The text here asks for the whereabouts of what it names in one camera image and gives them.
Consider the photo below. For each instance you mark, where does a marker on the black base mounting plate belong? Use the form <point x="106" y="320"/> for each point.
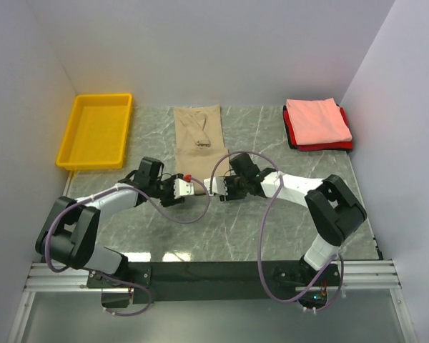
<point x="203" y="281"/>

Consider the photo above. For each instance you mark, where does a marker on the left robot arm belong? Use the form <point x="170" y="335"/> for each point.
<point x="69" y="233"/>

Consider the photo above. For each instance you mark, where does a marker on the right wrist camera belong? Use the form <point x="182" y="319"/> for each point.
<point x="216" y="186"/>

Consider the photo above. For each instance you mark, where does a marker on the folded red t-shirt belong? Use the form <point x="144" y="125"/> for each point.
<point x="341" y="145"/>

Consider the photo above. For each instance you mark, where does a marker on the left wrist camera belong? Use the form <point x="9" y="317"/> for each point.
<point x="183" y="186"/>

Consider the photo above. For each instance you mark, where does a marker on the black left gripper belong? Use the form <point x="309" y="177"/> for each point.
<point x="170" y="200"/>

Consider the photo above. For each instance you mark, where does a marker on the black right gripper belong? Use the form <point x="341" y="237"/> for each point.
<point x="230" y="196"/>

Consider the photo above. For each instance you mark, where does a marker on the beige t-shirt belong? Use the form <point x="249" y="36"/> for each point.
<point x="199" y="142"/>

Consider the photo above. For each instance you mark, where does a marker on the yellow plastic bin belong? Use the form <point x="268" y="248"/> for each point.
<point x="96" y="133"/>

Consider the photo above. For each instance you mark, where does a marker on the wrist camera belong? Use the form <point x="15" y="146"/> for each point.
<point x="216" y="186"/>
<point x="183" y="186"/>

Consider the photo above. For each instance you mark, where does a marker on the aluminium rail frame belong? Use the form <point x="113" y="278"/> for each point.
<point x="370" y="308"/>

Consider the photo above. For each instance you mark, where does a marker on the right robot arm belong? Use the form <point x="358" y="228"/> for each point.
<point x="336" y="212"/>

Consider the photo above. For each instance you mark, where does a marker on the folded pink t-shirt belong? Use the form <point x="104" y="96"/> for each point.
<point x="317" y="122"/>

